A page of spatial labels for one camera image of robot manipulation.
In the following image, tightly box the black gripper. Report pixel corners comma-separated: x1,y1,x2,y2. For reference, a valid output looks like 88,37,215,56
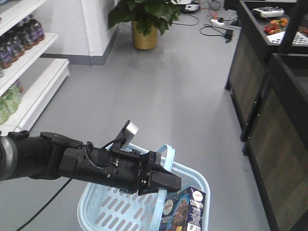
59,142,181,195

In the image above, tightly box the light blue plastic basket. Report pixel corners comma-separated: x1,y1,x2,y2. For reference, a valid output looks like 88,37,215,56
77,144,211,231

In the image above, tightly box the chocolate cookie box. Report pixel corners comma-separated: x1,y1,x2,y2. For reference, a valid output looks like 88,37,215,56
159,186,206,231

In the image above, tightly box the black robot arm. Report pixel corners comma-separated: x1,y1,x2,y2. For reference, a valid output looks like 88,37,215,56
0,130,181,195

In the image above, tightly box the gold plant pot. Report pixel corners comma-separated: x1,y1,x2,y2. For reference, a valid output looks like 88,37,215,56
132,21,158,50

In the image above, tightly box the black power brick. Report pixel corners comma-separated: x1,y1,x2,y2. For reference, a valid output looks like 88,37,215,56
224,29,233,40

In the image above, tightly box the green potted plant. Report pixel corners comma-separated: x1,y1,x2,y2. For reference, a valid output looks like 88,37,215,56
108,0,180,36

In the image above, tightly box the white power strip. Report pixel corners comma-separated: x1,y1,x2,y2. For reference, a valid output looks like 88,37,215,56
210,19,224,27

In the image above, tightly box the white drinks shelf unit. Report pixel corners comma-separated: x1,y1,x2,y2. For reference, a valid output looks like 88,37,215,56
0,0,70,137

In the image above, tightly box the wood panel display stand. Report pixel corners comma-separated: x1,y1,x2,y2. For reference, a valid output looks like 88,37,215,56
225,0,295,142

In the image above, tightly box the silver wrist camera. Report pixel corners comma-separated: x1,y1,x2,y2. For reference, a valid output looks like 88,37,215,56
113,120,139,150

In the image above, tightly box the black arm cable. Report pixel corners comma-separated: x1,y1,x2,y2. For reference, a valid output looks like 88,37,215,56
15,178,73,231

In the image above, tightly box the orange cable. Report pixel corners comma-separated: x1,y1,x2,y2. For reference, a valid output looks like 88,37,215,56
199,0,226,20

